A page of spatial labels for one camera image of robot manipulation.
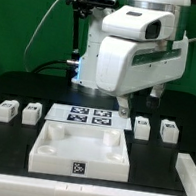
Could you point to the white sheet with markers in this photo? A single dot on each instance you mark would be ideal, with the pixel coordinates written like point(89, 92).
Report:
point(87, 116)

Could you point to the white obstacle right wall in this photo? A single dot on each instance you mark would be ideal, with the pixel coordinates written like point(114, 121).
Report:
point(186, 169)

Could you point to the black camera stand pole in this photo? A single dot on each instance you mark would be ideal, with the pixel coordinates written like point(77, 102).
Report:
point(75, 39)

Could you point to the white square table top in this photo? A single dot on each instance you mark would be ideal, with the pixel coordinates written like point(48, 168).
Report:
point(85, 151)

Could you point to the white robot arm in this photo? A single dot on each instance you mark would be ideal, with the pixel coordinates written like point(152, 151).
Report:
point(162, 21)

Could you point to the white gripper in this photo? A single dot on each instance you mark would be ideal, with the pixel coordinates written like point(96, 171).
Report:
point(125, 66)

